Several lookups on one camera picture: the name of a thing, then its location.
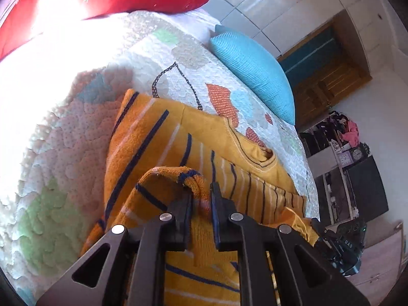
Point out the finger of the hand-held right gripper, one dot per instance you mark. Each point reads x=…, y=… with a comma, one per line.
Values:
x=318, y=229

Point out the cluttered shelf unit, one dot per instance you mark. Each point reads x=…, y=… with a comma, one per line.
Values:
x=338, y=172

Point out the dark cabinet panel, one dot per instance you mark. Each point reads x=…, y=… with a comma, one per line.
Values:
x=366, y=188

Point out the blue pillow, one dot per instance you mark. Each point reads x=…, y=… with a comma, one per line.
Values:
x=255, y=70

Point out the orange striped sweater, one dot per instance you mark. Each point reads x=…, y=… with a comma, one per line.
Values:
x=165, y=153

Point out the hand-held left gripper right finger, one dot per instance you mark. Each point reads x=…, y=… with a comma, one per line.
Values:
x=215, y=213

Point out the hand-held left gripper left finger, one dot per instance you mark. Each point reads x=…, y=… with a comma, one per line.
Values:
x=185, y=212

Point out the light wooden dresser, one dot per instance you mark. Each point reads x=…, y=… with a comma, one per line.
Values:
x=379, y=261

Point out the wooden door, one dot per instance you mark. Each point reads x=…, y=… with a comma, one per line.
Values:
x=322, y=70

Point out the pink cloth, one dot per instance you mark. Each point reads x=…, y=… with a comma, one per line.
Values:
x=350, y=131

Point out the square white clock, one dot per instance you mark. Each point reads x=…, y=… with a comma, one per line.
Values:
x=343, y=158

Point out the patterned quilted bedspread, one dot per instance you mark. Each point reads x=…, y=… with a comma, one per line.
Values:
x=105, y=79

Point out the round black clock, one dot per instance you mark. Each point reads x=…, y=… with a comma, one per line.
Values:
x=357, y=155

